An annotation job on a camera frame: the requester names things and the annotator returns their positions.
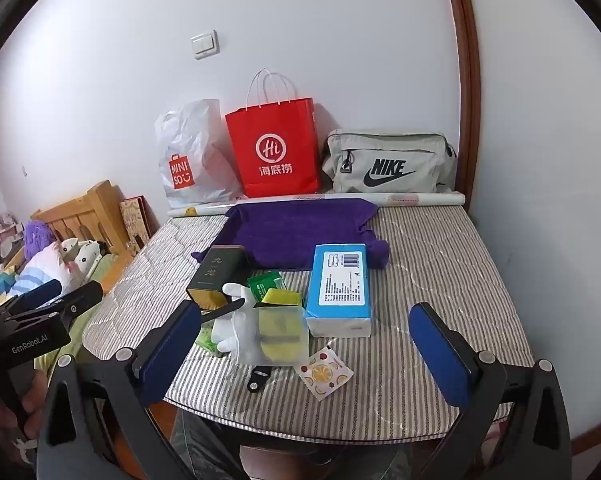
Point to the blue tissue pack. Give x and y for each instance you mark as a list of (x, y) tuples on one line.
[(340, 290)]

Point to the white plush toy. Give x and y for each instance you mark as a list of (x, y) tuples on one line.
[(88, 257), (69, 247)]

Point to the green wet wipe packet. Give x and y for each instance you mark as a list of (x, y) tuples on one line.
[(264, 282)]

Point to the brown patterned box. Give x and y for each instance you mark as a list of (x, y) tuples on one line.
[(135, 222)]

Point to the rolled printed paper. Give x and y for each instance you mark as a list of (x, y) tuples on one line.
[(415, 200)]

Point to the person's left hand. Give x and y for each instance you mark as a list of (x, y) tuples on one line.
[(34, 392)]

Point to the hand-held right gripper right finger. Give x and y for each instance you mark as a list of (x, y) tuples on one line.
[(440, 355)]

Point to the white plastic shopping bag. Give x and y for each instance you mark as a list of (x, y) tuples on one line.
[(190, 155)]

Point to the grey waist bag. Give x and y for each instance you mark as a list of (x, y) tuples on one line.
[(385, 162)]

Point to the green bed sheet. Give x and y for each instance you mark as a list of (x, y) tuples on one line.
[(104, 264)]

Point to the white glove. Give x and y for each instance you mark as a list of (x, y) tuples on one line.
[(236, 296)]

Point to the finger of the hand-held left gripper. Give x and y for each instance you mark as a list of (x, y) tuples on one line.
[(80, 301), (38, 294)]

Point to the fruit print sachet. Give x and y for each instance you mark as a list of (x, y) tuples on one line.
[(325, 372)]

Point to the red paper shopping bag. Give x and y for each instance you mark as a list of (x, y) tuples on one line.
[(275, 150)]

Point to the person's grey pants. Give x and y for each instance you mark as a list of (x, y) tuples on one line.
[(200, 440)]

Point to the white light switch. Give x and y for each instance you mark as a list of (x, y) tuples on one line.
[(204, 44)]

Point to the green tissue pack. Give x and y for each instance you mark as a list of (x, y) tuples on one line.
[(208, 338)]

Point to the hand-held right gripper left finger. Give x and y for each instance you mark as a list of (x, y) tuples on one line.
[(173, 352)]

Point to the striped white blue pillow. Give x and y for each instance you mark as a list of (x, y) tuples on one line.
[(35, 272)]

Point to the dark tea box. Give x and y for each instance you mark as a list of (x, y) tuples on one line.
[(215, 275)]

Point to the purple towel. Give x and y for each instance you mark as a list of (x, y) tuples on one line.
[(300, 230)]

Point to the wooden headboard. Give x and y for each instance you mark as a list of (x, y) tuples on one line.
[(88, 215)]

